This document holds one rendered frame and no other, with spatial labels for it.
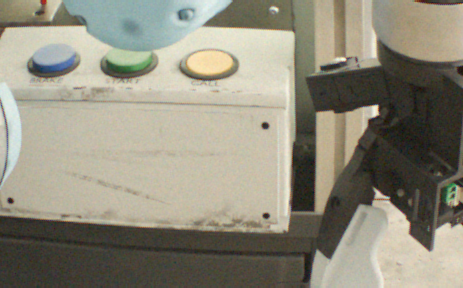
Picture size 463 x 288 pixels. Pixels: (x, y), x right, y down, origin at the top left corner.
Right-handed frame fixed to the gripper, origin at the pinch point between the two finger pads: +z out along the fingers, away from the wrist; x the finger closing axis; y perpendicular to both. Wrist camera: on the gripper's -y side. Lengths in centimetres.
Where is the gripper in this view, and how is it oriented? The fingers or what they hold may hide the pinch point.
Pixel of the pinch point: (393, 274)
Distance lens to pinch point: 83.2
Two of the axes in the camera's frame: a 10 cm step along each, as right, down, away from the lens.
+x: 8.5, -3.3, 4.0
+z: 0.5, 8.2, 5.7
